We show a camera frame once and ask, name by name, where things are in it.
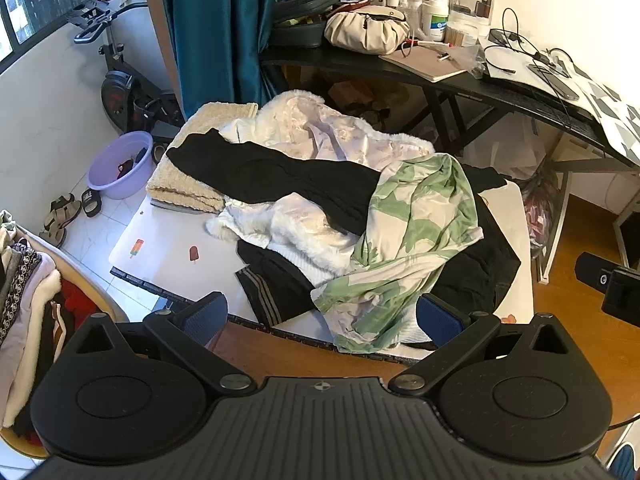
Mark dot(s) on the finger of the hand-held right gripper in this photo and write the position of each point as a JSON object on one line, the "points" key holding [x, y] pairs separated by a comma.
{"points": [[590, 270]]}

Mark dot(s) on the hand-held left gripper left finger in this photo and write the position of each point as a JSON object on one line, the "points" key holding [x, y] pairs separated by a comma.
{"points": [[205, 312]]}

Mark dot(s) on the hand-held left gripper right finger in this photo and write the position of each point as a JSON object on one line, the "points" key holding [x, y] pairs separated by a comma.
{"points": [[442, 320]]}

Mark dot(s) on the pink fur-trimmed embroidered jacket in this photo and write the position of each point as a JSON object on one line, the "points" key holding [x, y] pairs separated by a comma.
{"points": [[320, 125]]}

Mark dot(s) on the basket of folded clothes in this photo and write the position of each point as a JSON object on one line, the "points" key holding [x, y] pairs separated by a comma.
{"points": [[30, 310]]}

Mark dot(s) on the white folding table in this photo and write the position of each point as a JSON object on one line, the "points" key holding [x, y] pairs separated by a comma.
{"points": [[165, 260]]}

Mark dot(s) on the red patterned bag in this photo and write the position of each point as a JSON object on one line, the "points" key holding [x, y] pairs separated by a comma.
{"points": [[540, 210]]}

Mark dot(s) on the green leaf-print garment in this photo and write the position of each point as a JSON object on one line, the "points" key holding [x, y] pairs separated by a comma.
{"points": [[415, 220]]}

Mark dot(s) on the beige fluffy towel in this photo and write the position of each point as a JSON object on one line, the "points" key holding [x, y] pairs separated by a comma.
{"points": [[175, 180]]}

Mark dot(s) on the purple plastic basin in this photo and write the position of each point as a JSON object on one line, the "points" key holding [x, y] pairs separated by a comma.
{"points": [[115, 185]]}

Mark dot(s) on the long black garment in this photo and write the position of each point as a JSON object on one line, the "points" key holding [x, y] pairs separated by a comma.
{"points": [[280, 175]]}

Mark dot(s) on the black slipper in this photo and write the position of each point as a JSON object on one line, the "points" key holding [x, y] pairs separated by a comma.
{"points": [[91, 202]]}

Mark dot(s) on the beige sandal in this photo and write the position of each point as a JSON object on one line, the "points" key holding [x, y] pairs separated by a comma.
{"points": [[62, 215], [52, 237]]}

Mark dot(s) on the black phone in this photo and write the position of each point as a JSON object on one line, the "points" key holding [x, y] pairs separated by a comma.
{"points": [[555, 82]]}

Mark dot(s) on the black power adapter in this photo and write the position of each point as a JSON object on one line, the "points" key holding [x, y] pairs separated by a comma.
{"points": [[542, 56]]}

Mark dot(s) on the black desk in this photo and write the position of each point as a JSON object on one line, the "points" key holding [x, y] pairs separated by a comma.
{"points": [[470, 85]]}

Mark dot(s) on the black exercise bike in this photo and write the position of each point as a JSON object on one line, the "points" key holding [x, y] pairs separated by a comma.
{"points": [[116, 92]]}

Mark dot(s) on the brown notebook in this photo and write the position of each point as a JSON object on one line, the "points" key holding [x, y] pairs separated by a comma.
{"points": [[425, 65]]}

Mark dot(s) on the teal curtain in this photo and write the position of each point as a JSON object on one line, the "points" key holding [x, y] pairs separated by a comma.
{"points": [[210, 35]]}

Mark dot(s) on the clear plastic container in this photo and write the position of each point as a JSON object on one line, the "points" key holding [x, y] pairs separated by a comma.
{"points": [[470, 5]]}

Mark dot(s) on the black zip case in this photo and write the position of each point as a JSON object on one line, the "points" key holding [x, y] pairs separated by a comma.
{"points": [[300, 35]]}

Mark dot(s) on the white supplement bottle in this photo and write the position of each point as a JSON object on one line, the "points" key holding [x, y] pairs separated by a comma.
{"points": [[434, 20]]}

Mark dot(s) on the black framed window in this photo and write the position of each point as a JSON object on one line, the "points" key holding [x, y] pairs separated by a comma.
{"points": [[30, 10]]}

